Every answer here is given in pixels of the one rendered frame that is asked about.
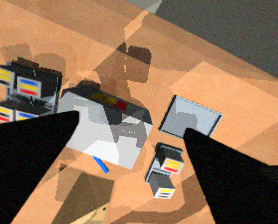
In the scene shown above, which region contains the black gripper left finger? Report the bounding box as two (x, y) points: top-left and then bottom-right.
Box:
(0, 110), (79, 224)

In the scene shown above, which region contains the grey flat panel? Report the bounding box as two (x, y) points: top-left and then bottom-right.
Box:
(125, 0), (278, 79)

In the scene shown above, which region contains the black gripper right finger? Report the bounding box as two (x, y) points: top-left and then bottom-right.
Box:
(183, 128), (278, 224)

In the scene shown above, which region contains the blue rod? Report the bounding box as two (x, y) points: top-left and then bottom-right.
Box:
(91, 156), (109, 174)

